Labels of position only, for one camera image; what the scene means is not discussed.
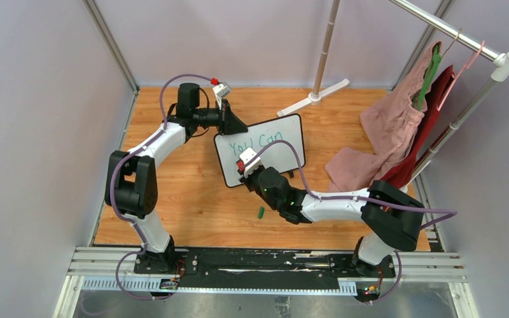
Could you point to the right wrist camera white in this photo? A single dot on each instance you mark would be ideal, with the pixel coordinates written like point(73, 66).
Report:
point(248, 162)

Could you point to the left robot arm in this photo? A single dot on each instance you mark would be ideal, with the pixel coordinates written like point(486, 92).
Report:
point(132, 188)

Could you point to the metal clothes rack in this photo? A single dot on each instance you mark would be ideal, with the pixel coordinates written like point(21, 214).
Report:
point(434, 23)

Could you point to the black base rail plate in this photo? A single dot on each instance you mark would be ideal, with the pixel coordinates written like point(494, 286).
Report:
point(253, 272)

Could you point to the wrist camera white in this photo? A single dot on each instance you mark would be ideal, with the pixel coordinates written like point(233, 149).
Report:
point(220, 89)
point(248, 162)

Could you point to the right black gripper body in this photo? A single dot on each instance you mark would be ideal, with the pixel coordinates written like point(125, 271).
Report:
point(252, 181)

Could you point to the pink garment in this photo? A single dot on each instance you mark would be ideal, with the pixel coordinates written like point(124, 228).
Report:
point(391, 125)

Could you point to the green clothes hanger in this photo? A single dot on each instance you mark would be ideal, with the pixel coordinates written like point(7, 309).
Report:
point(430, 71)

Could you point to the pink clothes hanger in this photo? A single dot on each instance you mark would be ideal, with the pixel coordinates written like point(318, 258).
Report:
point(471, 59)

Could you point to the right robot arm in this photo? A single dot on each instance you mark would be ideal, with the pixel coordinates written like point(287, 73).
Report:
point(390, 214)

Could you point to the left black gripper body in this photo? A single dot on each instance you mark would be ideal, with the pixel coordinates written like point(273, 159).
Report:
point(220, 118)

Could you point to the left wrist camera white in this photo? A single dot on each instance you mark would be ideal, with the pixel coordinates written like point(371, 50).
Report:
point(220, 89)

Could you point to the dark red garment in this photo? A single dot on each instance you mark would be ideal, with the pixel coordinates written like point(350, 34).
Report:
point(400, 175)

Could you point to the small whiteboard black frame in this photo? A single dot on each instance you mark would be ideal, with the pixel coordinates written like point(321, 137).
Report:
point(279, 156)

